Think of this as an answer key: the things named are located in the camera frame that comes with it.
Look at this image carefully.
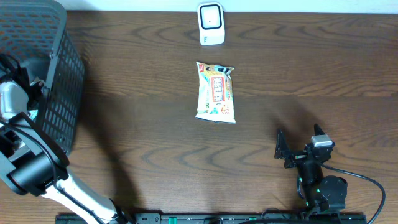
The yellow wet wipes pack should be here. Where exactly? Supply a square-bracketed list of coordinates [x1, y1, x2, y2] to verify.
[195, 62, 236, 124]

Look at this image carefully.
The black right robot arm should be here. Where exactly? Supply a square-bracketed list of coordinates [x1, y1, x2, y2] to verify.
[274, 124, 348, 220]

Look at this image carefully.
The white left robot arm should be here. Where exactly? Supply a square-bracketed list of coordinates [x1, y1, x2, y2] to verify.
[1, 54, 135, 223]

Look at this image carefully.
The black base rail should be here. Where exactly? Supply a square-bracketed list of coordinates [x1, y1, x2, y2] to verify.
[55, 212, 368, 224]

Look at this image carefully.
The grey plastic mesh basket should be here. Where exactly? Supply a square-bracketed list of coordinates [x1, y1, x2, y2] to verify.
[1, 0, 86, 154]

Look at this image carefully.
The white barcode scanner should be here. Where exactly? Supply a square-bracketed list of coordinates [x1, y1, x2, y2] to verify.
[197, 2, 226, 46]

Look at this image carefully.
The black camera cable right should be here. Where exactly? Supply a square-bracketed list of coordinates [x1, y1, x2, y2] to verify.
[320, 163, 387, 224]

